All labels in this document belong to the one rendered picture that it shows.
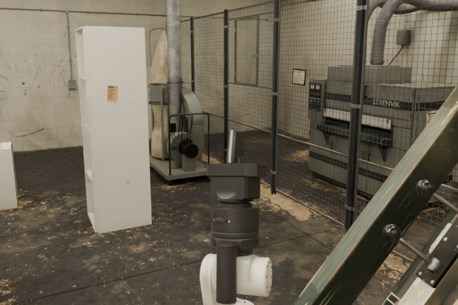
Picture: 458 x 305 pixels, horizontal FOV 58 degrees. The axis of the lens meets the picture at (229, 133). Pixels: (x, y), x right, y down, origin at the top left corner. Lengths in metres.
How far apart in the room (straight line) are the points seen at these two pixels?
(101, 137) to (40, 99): 4.42
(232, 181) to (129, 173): 3.64
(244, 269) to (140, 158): 3.65
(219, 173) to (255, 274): 0.18
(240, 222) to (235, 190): 0.05
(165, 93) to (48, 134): 3.07
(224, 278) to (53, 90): 7.93
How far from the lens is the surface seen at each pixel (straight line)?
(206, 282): 0.77
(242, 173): 0.71
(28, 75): 8.49
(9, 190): 5.49
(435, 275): 0.98
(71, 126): 8.62
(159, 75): 6.36
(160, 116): 6.49
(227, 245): 0.70
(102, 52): 4.14
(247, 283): 0.74
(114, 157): 4.27
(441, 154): 1.22
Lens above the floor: 1.78
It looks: 11 degrees down
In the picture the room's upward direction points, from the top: straight up
